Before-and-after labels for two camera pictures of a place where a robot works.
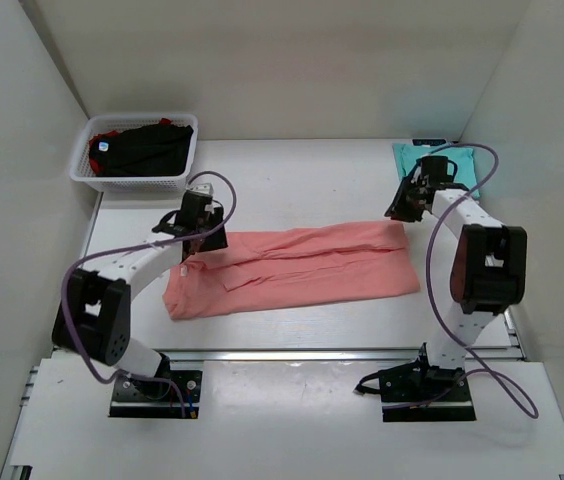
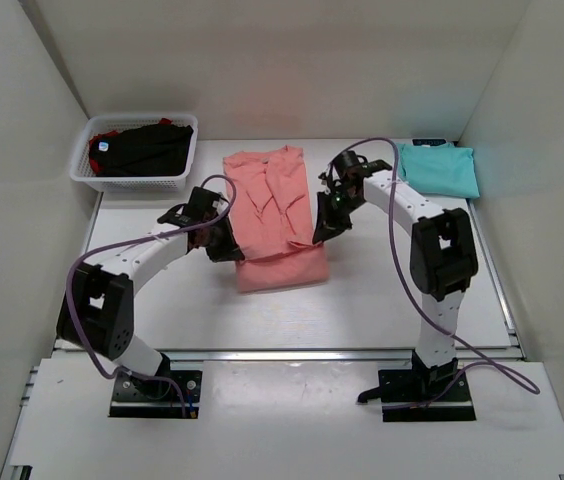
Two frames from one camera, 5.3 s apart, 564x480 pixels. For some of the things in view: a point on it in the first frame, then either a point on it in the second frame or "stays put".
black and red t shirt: x=155 y=150 stays put
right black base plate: x=420 y=392 stays put
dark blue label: x=428 y=142 stays put
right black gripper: x=407 y=198 → x=332 y=211
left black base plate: x=157 y=397 stays put
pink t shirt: x=294 y=266 → x=271 y=219
